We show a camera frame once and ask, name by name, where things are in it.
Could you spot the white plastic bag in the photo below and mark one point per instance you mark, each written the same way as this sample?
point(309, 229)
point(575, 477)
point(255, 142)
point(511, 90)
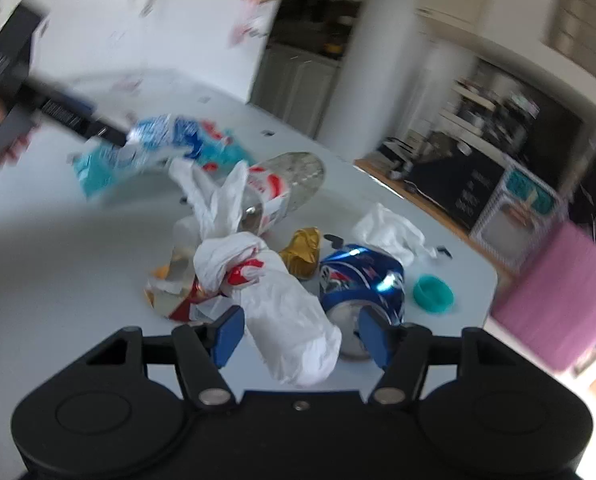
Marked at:
point(278, 310)

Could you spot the red white crumpled wrapper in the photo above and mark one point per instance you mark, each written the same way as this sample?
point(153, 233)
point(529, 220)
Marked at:
point(177, 305)

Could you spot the teal bottle cap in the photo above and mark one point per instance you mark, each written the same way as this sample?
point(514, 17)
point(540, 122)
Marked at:
point(432, 294)

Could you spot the gold foil wrapper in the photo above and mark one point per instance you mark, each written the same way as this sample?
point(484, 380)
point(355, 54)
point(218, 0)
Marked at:
point(303, 255)

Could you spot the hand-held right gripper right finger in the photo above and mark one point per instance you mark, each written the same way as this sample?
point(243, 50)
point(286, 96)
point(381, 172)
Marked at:
point(375, 336)

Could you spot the blue white snack bag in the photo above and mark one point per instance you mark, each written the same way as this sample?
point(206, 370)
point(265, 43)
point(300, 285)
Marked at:
point(177, 135)

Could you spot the white floor cabinet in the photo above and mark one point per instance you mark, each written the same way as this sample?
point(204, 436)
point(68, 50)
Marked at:
point(298, 90)

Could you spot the black chalkboard counter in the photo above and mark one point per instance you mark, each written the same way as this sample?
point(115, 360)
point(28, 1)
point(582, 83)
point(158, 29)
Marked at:
point(458, 185)

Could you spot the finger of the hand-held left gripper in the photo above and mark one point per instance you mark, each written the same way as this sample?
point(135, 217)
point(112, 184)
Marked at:
point(77, 112)

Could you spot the clear plastic bottle red label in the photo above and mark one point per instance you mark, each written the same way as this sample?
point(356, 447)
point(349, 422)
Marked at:
point(298, 180)

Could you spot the shelf with kitchen appliances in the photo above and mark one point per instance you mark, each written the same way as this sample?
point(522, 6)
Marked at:
point(508, 110)

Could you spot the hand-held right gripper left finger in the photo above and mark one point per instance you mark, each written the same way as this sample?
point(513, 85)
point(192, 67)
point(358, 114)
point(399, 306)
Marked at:
point(229, 334)

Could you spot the teal white decorated box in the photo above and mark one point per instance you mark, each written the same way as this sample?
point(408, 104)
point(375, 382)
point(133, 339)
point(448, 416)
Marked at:
point(518, 210)

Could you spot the pink hanging wall decoration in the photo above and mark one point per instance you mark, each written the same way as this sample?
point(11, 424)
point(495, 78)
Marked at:
point(258, 5)

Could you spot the crushed blue can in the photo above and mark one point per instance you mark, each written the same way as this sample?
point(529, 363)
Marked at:
point(358, 280)

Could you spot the pink mattress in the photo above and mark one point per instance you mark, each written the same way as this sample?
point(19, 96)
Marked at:
point(558, 295)

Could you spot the crumpled white tissue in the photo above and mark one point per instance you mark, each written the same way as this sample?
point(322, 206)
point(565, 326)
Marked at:
point(388, 230)

